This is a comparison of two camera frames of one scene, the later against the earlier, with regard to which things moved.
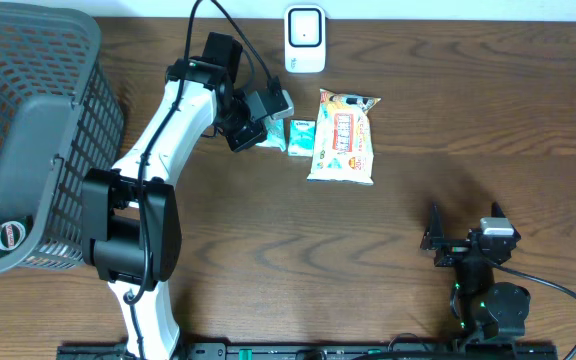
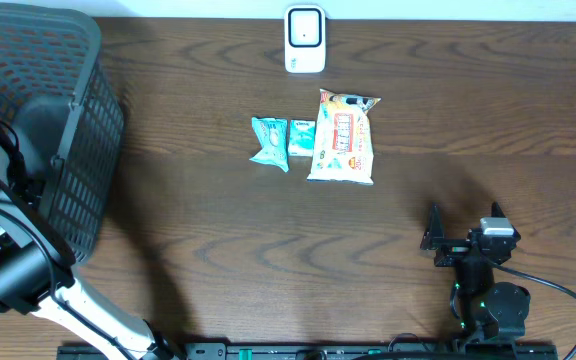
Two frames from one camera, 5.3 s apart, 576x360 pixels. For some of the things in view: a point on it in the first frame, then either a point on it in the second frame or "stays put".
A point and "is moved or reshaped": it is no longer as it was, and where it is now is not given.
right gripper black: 434,239 stays put
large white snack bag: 343,153 stays put
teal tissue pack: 301,138 stays put
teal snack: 275,133 is moved or reshaped
